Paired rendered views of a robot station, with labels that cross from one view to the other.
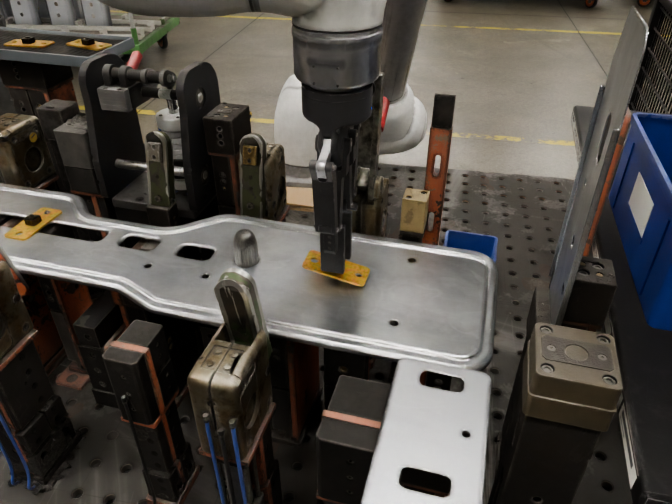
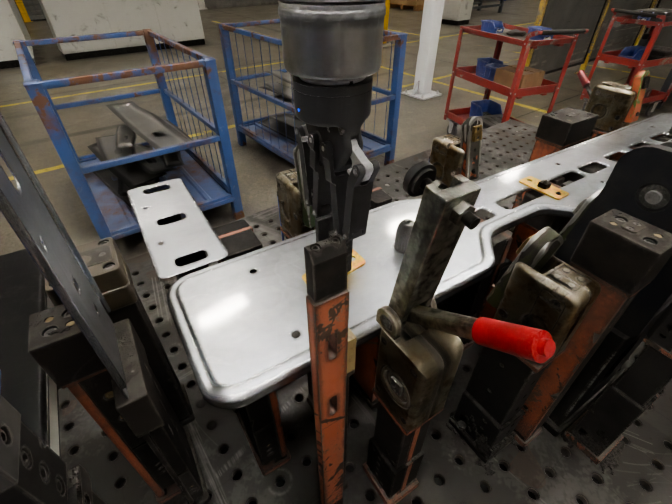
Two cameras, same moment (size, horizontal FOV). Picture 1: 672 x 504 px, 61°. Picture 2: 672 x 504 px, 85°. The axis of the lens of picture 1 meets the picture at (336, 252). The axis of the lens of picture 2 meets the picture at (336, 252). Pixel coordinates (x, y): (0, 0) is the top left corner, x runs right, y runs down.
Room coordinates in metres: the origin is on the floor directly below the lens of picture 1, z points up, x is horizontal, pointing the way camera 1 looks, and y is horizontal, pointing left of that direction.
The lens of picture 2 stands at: (0.84, -0.27, 1.34)
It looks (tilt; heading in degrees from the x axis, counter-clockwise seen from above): 39 degrees down; 132
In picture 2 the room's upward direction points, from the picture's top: straight up
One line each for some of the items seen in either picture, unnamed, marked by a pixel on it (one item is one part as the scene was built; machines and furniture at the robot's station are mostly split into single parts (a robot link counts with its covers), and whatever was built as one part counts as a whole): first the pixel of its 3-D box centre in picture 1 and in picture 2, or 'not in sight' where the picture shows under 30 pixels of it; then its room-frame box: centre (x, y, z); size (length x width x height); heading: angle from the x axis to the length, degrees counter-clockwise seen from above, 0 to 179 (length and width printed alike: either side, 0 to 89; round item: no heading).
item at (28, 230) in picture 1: (33, 220); (544, 185); (0.71, 0.45, 1.01); 0.08 x 0.04 x 0.01; 164
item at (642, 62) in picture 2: not in sight; (636, 66); (0.35, 4.73, 0.49); 0.81 x 0.46 x 0.97; 68
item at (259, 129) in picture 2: not in sight; (309, 97); (-1.35, 1.82, 0.47); 1.20 x 0.80 x 0.95; 171
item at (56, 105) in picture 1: (85, 203); not in sight; (0.95, 0.48, 0.90); 0.05 x 0.05 x 0.40; 74
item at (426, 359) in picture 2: (363, 277); (402, 422); (0.75, -0.05, 0.88); 0.07 x 0.06 x 0.35; 164
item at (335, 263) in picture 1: (332, 248); (327, 238); (0.57, 0.00, 1.05); 0.03 x 0.01 x 0.07; 74
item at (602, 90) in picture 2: not in sight; (591, 148); (0.69, 1.06, 0.88); 0.15 x 0.11 x 0.36; 164
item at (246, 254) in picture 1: (245, 250); (406, 237); (0.62, 0.12, 1.02); 0.03 x 0.03 x 0.07
